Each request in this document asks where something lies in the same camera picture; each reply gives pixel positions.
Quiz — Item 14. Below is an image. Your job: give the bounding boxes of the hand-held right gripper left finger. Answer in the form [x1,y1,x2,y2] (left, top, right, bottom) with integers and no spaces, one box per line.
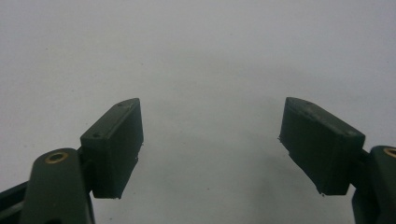
[19,97,145,224]

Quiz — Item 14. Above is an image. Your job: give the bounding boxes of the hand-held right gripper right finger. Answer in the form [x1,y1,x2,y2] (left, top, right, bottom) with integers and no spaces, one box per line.
[277,96,396,224]

